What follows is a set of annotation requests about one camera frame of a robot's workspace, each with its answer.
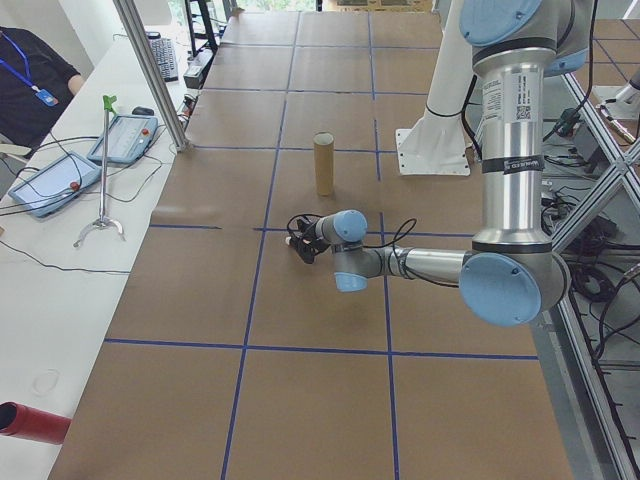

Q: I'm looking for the brown cardboard tube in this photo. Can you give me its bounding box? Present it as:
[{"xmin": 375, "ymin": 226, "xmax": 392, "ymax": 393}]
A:
[{"xmin": 313, "ymin": 131, "xmax": 336, "ymax": 197}]

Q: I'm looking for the black power strip with plugs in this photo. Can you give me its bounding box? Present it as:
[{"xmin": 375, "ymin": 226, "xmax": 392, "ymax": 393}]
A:
[{"xmin": 178, "ymin": 92, "xmax": 203, "ymax": 124}]

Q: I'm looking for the black device white label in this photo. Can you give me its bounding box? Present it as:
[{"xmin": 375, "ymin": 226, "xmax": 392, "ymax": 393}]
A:
[{"xmin": 182, "ymin": 49, "xmax": 214, "ymax": 91}]

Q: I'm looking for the blue grey teach pendant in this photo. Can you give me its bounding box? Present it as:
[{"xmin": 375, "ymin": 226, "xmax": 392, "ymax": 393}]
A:
[
  {"xmin": 86, "ymin": 114, "xmax": 162, "ymax": 167},
  {"xmin": 7, "ymin": 151, "xmax": 104, "ymax": 222}
]

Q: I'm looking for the metal grabber tool green tip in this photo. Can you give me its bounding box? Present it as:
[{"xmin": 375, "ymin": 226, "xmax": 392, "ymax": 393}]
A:
[{"xmin": 73, "ymin": 93, "xmax": 127, "ymax": 249}]

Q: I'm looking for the black keyboard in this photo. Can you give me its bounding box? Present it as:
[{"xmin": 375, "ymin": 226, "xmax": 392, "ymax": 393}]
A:
[{"xmin": 146, "ymin": 35, "xmax": 180, "ymax": 84}]

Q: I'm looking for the black shelf cart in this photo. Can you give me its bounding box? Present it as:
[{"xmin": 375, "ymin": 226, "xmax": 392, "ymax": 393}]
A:
[{"xmin": 184, "ymin": 0, "xmax": 237, "ymax": 57}]

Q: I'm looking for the white side desk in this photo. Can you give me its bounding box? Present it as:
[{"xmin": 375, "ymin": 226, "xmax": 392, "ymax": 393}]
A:
[{"xmin": 0, "ymin": 37, "xmax": 224, "ymax": 480}]

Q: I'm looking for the person in black shirt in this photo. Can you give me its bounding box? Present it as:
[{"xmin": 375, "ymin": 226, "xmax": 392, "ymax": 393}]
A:
[{"xmin": 0, "ymin": 27, "xmax": 84, "ymax": 159}]

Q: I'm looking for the red tube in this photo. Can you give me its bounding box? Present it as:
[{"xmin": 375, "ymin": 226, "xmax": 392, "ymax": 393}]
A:
[{"xmin": 0, "ymin": 401, "xmax": 73, "ymax": 447}]

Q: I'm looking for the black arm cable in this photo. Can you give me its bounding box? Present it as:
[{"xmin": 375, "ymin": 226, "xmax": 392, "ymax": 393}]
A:
[{"xmin": 359, "ymin": 217, "xmax": 464, "ymax": 289}]

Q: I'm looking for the white square base plate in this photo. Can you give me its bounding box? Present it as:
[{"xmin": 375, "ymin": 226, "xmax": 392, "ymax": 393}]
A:
[{"xmin": 394, "ymin": 127, "xmax": 473, "ymax": 178}]

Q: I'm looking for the black desk cable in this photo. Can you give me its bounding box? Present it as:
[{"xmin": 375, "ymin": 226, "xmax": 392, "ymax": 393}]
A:
[
  {"xmin": 47, "ymin": 130, "xmax": 167, "ymax": 203},
  {"xmin": 0, "ymin": 238, "xmax": 132, "ymax": 276}
]

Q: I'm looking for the aluminium frame post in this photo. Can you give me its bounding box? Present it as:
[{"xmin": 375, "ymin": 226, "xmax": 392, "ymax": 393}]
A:
[{"xmin": 113, "ymin": 0, "xmax": 194, "ymax": 154}]

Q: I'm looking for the white pedestal column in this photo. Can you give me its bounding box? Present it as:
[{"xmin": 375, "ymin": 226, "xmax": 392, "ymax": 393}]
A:
[{"xmin": 397, "ymin": 0, "xmax": 482, "ymax": 151}]

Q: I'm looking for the metal V-shaped frame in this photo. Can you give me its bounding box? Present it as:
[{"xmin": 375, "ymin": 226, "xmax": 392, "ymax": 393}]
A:
[{"xmin": 529, "ymin": 69, "xmax": 640, "ymax": 480}]

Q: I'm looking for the blue lanyard with badge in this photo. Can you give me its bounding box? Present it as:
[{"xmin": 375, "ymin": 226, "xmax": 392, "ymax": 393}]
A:
[{"xmin": 0, "ymin": 30, "xmax": 60, "ymax": 108}]

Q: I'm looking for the black cable bundle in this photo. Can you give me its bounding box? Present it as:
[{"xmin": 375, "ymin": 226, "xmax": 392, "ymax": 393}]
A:
[{"xmin": 539, "ymin": 107, "xmax": 640, "ymax": 451}]

